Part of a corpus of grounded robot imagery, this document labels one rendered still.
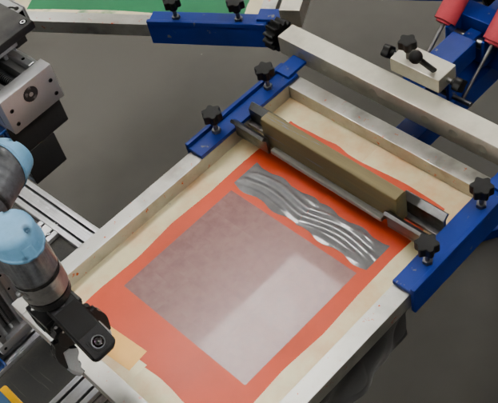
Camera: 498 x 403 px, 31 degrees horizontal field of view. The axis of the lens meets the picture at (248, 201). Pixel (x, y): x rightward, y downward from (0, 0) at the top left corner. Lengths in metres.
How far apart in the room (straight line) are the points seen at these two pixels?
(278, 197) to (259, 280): 0.20
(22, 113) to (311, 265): 0.66
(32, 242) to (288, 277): 0.59
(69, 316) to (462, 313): 1.60
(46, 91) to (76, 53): 1.99
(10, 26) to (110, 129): 1.60
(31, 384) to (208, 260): 1.02
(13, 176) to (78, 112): 2.21
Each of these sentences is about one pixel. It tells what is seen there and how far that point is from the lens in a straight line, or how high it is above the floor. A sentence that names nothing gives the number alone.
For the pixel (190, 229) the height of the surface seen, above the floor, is 0.96.
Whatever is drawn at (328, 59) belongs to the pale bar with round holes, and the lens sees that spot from 1.98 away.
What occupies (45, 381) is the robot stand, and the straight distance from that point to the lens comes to 2.66.
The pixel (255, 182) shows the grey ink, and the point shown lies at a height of 0.96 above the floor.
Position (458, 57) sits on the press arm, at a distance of 1.96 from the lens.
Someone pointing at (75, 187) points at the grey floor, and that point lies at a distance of 3.36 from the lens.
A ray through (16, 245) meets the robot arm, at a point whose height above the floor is 1.43.
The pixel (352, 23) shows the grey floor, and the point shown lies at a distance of 3.69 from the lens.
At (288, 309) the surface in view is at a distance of 1.68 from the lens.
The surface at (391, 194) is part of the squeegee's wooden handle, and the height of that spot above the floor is 1.06.
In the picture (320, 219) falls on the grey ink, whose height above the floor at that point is 0.96.
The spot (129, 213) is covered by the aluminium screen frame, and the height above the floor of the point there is 0.99.
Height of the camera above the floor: 2.36
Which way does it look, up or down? 49 degrees down
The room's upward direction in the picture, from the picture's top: 16 degrees counter-clockwise
